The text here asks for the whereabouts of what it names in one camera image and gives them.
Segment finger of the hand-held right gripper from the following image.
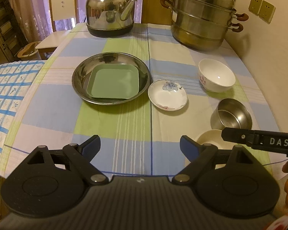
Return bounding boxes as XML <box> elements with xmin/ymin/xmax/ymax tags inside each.
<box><xmin>221</xmin><ymin>127</ymin><xmax>257</xmax><ymax>148</ymax></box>

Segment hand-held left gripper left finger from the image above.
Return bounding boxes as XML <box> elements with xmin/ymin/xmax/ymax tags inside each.
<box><xmin>26</xmin><ymin>135</ymin><xmax>109</xmax><ymax>185</ymax></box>

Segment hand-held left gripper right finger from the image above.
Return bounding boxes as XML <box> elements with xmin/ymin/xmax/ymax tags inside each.
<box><xmin>171</xmin><ymin>135</ymin><xmax>256</xmax><ymax>185</ymax></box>

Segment stainless steel bowl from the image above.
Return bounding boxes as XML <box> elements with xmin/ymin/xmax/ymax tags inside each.
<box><xmin>210</xmin><ymin>98</ymin><xmax>253</xmax><ymax>131</ymax></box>

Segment plain cream bowl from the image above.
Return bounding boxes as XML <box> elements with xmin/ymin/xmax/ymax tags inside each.
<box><xmin>194</xmin><ymin>129</ymin><xmax>234</xmax><ymax>170</ymax></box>

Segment white floral bowl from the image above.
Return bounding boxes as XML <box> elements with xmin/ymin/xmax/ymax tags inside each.
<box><xmin>198</xmin><ymin>59</ymin><xmax>236</xmax><ymax>93</ymax></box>

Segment round stainless steel plate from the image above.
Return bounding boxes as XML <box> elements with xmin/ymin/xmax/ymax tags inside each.
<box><xmin>71</xmin><ymin>52</ymin><xmax>151</xmax><ymax>106</ymax></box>

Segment pastel checked tablecloth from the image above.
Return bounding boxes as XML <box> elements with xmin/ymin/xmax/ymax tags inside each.
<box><xmin>0</xmin><ymin>23</ymin><xmax>288</xmax><ymax>180</ymax></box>

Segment small white floral dish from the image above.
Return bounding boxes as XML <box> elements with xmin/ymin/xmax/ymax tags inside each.
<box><xmin>147</xmin><ymin>80</ymin><xmax>188</xmax><ymax>112</ymax></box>

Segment green square plate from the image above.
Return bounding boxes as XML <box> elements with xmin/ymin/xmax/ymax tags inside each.
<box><xmin>86</xmin><ymin>63</ymin><xmax>141</xmax><ymax>100</ymax></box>

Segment red white cloth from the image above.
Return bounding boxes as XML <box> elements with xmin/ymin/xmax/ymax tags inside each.
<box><xmin>265</xmin><ymin>212</ymin><xmax>288</xmax><ymax>230</ymax></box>

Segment blue white checked cloth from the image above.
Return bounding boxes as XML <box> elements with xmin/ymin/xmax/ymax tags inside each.
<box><xmin>0</xmin><ymin>60</ymin><xmax>46</xmax><ymax>211</ymax></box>

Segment beige plastic basin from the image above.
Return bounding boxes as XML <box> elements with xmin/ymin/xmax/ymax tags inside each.
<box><xmin>17</xmin><ymin>41</ymin><xmax>40</xmax><ymax>59</ymax></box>

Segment stainless steel steamer pot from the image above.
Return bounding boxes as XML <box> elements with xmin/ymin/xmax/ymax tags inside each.
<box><xmin>160</xmin><ymin>0</ymin><xmax>249</xmax><ymax>52</ymax></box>

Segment stainless steel kettle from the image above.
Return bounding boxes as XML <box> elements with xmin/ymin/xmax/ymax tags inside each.
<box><xmin>86</xmin><ymin>0</ymin><xmax>138</xmax><ymax>38</ymax></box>

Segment lilac lace curtain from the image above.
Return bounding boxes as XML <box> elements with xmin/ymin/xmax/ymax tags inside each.
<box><xmin>3</xmin><ymin>0</ymin><xmax>144</xmax><ymax>44</ymax></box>

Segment cream wooden chair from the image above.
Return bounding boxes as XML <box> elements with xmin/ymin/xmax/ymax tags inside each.
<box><xmin>35</xmin><ymin>0</ymin><xmax>79</xmax><ymax>60</ymax></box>

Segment dark shelf unit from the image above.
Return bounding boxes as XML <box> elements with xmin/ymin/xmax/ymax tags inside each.
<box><xmin>0</xmin><ymin>0</ymin><xmax>27</xmax><ymax>66</ymax></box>

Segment beige wall socket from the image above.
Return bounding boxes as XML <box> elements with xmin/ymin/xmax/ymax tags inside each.
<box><xmin>249</xmin><ymin>0</ymin><xmax>263</xmax><ymax>14</ymax></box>
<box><xmin>258</xmin><ymin>0</ymin><xmax>276</xmax><ymax>24</ymax></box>

